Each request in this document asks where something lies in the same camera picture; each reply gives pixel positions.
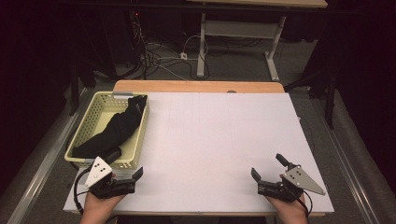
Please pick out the person's right hand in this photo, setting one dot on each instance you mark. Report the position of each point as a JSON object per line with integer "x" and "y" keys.
{"x": 291, "y": 211}

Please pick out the white table cover sheet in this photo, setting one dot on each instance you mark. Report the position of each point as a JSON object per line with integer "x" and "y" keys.
{"x": 218, "y": 140}

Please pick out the black knit vest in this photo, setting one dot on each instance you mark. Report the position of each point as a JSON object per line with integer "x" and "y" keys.
{"x": 118, "y": 130}

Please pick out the yellow plastic basket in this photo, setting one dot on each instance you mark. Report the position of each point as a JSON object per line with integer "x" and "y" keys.
{"x": 90, "y": 121}

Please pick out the dark curtain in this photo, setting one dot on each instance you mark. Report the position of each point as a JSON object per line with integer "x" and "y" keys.
{"x": 28, "y": 93}
{"x": 373, "y": 93}

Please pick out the white-legged desk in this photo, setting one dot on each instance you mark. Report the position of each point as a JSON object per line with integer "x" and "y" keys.
{"x": 239, "y": 29}

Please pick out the black metal stand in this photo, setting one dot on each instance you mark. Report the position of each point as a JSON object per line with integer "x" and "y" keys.
{"x": 74, "y": 93}
{"x": 329, "y": 105}

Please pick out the white power plug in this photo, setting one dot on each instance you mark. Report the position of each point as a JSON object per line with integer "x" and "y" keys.
{"x": 183, "y": 56}

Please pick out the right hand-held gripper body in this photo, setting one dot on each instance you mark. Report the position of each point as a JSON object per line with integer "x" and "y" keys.
{"x": 299, "y": 180}

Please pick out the grey floor rail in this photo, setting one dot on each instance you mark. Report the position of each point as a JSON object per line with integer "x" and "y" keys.
{"x": 46, "y": 161}
{"x": 348, "y": 174}

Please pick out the person's left hand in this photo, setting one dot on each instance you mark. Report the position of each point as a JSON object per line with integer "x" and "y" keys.
{"x": 96, "y": 208}

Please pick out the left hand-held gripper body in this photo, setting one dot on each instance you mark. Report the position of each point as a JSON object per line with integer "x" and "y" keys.
{"x": 98, "y": 174}

